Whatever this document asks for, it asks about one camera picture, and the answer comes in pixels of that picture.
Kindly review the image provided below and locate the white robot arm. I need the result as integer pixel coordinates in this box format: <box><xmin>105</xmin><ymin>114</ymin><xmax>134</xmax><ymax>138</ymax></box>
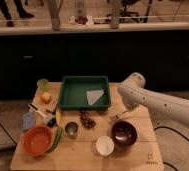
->
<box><xmin>118</xmin><ymin>72</ymin><xmax>189</xmax><ymax>128</ymax></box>

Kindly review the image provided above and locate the small metal cup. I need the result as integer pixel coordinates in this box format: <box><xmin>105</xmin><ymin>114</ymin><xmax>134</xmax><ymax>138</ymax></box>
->
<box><xmin>65</xmin><ymin>122</ymin><xmax>78</xmax><ymax>139</ymax></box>

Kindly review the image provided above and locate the green translucent cup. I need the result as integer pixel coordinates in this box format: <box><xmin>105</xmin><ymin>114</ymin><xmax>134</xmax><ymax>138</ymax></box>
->
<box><xmin>37</xmin><ymin>79</ymin><xmax>49</xmax><ymax>92</ymax></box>

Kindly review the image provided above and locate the dark brown bowl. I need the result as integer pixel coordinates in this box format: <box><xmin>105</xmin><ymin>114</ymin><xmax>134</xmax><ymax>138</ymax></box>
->
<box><xmin>111</xmin><ymin>121</ymin><xmax>137</xmax><ymax>147</ymax></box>

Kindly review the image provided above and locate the grey folded cloth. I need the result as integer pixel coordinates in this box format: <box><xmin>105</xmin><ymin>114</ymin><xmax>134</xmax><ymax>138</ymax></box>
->
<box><xmin>86</xmin><ymin>89</ymin><xmax>104</xmax><ymax>105</ymax></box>

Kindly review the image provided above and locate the bunch of dark grapes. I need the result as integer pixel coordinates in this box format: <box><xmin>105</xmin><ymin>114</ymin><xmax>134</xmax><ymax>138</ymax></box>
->
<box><xmin>80</xmin><ymin>111</ymin><xmax>96</xmax><ymax>129</ymax></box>

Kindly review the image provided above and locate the white small bowl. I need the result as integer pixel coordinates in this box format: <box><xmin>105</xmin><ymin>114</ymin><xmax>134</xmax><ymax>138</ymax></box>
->
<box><xmin>95</xmin><ymin>136</ymin><xmax>114</xmax><ymax>156</ymax></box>

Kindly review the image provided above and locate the green plastic tray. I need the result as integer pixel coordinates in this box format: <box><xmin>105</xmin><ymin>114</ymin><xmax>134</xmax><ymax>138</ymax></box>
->
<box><xmin>58</xmin><ymin>76</ymin><xmax>111</xmax><ymax>111</ymax></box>

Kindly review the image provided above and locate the yellow banana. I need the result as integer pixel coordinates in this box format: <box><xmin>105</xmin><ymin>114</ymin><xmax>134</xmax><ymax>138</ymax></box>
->
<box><xmin>55</xmin><ymin>108</ymin><xmax>62</xmax><ymax>126</ymax></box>

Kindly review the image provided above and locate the green cucumber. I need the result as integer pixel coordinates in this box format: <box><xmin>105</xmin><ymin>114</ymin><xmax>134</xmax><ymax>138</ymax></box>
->
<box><xmin>47</xmin><ymin>127</ymin><xmax>62</xmax><ymax>153</ymax></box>

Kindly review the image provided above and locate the orange plastic bowl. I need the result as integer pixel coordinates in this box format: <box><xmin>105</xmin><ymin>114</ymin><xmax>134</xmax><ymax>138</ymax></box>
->
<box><xmin>22</xmin><ymin>126</ymin><xmax>52</xmax><ymax>157</ymax></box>

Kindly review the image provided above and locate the blue sponge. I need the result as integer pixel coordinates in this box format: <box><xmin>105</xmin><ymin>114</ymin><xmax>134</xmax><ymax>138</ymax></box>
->
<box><xmin>22</xmin><ymin>112</ymin><xmax>36</xmax><ymax>131</ymax></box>

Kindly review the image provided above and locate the black cable right floor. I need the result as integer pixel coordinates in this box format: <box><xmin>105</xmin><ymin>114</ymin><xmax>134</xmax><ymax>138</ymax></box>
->
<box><xmin>153</xmin><ymin>125</ymin><xmax>189</xmax><ymax>148</ymax></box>

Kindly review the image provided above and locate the black cable floor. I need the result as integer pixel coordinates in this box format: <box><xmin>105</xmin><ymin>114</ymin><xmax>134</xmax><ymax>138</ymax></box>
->
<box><xmin>153</xmin><ymin>125</ymin><xmax>189</xmax><ymax>148</ymax></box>
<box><xmin>0</xmin><ymin>107</ymin><xmax>19</xmax><ymax>146</ymax></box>

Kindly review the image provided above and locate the white handled brush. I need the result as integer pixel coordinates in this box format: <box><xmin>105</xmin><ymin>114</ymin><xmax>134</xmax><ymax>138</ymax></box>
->
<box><xmin>28</xmin><ymin>103</ymin><xmax>56</xmax><ymax>124</ymax></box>

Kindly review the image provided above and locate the black cable left floor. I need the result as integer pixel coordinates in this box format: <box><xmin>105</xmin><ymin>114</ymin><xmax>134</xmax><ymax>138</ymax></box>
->
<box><xmin>0</xmin><ymin>107</ymin><xmax>19</xmax><ymax>146</ymax></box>

